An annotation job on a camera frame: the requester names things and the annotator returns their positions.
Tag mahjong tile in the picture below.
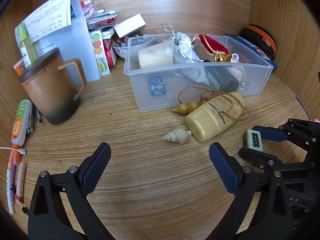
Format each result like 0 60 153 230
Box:
243 129 263 152

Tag cream lotion bottle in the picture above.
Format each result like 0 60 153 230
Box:
185 92 245 142

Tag wooden gourd pendant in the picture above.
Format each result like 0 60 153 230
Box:
170 86 250 122

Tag white cloth drawstring bag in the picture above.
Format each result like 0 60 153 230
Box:
161 23 205 85

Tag clear plastic storage bin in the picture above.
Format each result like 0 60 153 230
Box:
124 34 277 113

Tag purple white pen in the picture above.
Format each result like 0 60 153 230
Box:
7 162 16 215

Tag blue patchwork zip pouch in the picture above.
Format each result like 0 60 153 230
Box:
225 34 278 68

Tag wooden spiral shell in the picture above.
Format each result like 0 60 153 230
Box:
162 128 192 144

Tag black orange round case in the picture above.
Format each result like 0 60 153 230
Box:
240 24 278 61

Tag brown mug with lid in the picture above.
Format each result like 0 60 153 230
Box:
19 48 86 125

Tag fruit pattern box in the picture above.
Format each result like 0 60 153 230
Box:
89 30 110 76

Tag green cap spray bottle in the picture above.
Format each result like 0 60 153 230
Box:
18 22 37 68

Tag small clear glass bowl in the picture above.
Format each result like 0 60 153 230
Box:
112 35 153 59

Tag white pink cardboard box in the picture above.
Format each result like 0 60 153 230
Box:
113 14 146 38

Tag white folded paper stand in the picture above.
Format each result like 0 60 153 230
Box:
22 0 100 82

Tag pink snack packet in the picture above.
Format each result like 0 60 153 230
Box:
80 0 98 20

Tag white charging cable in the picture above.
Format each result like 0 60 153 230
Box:
0 146 27 156

